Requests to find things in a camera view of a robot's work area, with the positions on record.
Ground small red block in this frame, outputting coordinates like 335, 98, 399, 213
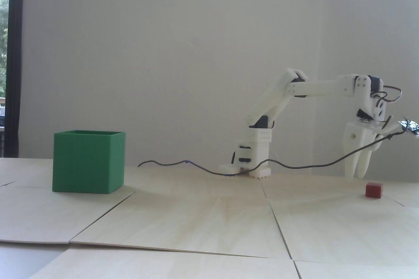
365, 182, 383, 199

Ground red white black servo wire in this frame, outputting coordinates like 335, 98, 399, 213
375, 86, 403, 105

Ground dark window frame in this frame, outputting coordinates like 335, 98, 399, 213
7, 0, 26, 158

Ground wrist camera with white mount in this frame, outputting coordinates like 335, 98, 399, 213
397, 117, 419, 138

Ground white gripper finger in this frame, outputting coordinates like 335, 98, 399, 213
343, 143, 362, 182
357, 133, 384, 179

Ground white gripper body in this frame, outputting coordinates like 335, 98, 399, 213
344, 121, 385, 144

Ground thin dark camera cable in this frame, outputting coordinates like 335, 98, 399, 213
137, 130, 405, 177

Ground green plastic open box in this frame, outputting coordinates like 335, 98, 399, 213
52, 130, 126, 194

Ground white backdrop board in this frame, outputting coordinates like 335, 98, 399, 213
19, 0, 419, 177

